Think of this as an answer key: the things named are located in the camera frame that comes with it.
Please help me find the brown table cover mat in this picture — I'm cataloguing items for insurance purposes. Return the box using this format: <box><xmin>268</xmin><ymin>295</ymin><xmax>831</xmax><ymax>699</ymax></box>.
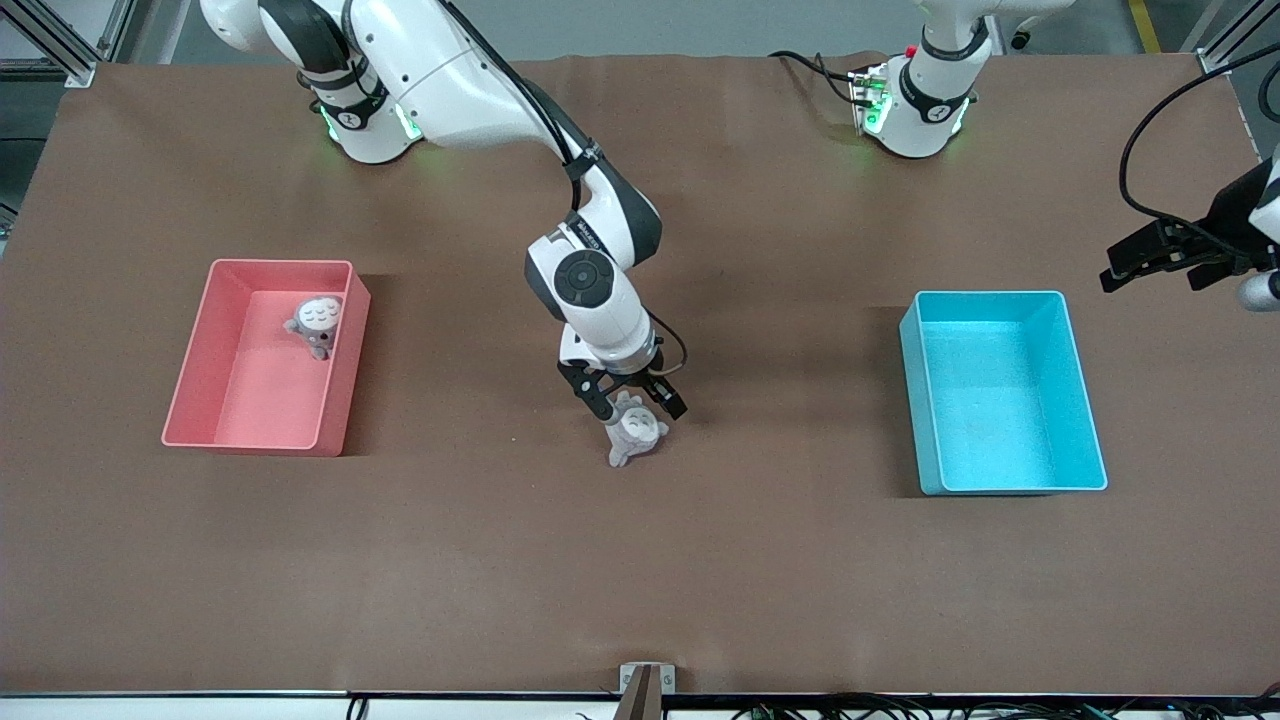
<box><xmin>0</xmin><ymin>52</ymin><xmax>1280</xmax><ymax>696</ymax></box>

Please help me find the grey metal mounting bracket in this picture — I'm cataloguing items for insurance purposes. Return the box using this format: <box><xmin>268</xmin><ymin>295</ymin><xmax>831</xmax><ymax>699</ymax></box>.
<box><xmin>619</xmin><ymin>662</ymin><xmax>677</xmax><ymax>720</ymax></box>

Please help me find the black arm base cable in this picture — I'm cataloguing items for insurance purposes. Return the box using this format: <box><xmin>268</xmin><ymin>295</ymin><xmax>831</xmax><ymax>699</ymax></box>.
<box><xmin>768</xmin><ymin>50</ymin><xmax>871</xmax><ymax>106</ymax></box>

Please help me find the grey plush toy spotted belly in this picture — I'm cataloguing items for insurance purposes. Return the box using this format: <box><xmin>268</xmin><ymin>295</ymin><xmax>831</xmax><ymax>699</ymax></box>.
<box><xmin>283</xmin><ymin>294</ymin><xmax>344</xmax><ymax>362</ymax></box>

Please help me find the grey plush toy pale belly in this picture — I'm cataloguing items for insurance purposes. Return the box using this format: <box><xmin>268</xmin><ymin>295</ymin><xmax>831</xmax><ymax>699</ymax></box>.
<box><xmin>603</xmin><ymin>390</ymin><xmax>671</xmax><ymax>469</ymax></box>

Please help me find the pink plastic box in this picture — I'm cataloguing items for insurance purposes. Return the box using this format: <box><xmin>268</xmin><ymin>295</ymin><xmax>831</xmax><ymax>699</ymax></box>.
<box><xmin>160</xmin><ymin>258</ymin><xmax>372</xmax><ymax>458</ymax></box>

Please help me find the blue plastic box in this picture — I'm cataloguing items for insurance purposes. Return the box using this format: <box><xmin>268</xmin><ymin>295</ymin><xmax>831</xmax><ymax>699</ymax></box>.
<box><xmin>898</xmin><ymin>290</ymin><xmax>1109</xmax><ymax>497</ymax></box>

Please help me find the brown camera pole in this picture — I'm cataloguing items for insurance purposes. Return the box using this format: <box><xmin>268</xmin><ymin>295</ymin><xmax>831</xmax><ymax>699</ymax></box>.
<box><xmin>622</xmin><ymin>667</ymin><xmax>663</xmax><ymax>720</ymax></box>

